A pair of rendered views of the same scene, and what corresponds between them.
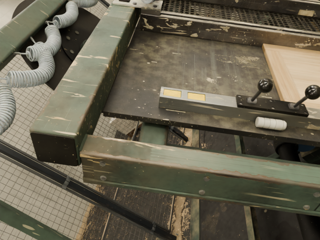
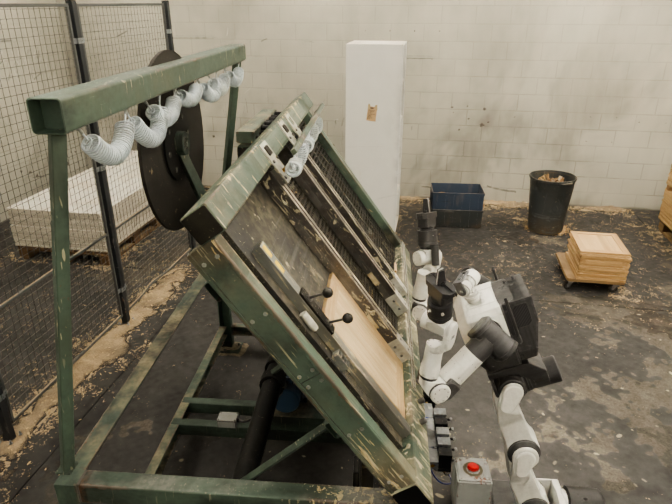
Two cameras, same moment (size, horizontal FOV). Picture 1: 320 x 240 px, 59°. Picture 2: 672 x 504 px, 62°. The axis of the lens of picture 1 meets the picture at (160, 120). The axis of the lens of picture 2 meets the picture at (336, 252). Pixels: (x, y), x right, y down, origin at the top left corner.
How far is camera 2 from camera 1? 1.20 m
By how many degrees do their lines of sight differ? 29
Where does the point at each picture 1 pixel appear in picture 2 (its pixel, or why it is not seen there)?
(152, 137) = not seen: hidden behind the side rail
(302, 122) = (326, 336)
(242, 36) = (323, 254)
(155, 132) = not seen: hidden behind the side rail
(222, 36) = (310, 241)
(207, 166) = (272, 307)
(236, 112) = (295, 297)
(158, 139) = not seen: hidden behind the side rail
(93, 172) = (202, 256)
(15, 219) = (63, 240)
